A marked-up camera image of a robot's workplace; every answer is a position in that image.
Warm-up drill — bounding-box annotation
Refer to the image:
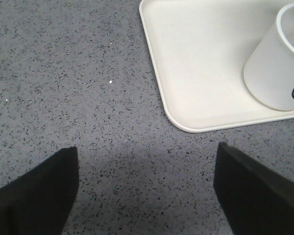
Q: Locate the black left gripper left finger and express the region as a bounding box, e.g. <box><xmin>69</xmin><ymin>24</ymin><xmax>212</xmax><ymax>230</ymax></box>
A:
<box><xmin>0</xmin><ymin>147</ymin><xmax>78</xmax><ymax>235</ymax></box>

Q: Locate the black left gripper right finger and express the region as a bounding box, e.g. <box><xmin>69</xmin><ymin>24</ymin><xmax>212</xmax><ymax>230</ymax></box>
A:
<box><xmin>213</xmin><ymin>142</ymin><xmax>294</xmax><ymax>235</ymax></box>

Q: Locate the white smiley mug black handle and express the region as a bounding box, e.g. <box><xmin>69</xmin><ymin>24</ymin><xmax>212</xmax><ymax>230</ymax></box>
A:
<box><xmin>243</xmin><ymin>3</ymin><xmax>294</xmax><ymax>111</ymax></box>

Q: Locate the cream rectangular plastic tray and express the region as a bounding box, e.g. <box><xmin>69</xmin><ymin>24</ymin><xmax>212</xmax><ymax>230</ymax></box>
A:
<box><xmin>139</xmin><ymin>0</ymin><xmax>294</xmax><ymax>133</ymax></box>

